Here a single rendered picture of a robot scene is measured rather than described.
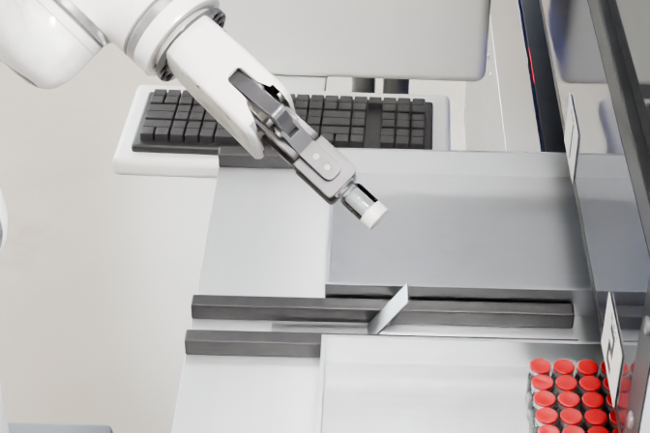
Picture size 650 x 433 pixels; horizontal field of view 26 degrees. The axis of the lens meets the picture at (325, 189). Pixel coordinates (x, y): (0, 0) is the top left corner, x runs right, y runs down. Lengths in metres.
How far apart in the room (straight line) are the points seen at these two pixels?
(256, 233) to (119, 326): 1.28
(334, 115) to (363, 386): 0.59
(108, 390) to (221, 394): 1.32
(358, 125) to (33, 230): 1.38
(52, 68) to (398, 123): 0.83
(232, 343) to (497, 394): 0.27
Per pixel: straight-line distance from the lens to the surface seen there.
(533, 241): 1.61
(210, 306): 1.48
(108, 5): 1.14
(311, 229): 1.61
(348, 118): 1.90
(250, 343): 1.43
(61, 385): 2.75
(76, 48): 1.15
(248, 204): 1.65
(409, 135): 1.89
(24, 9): 1.14
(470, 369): 1.43
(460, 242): 1.60
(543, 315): 1.48
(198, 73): 1.09
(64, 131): 3.46
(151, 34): 1.12
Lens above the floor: 1.84
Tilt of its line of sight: 35 degrees down
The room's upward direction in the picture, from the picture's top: straight up
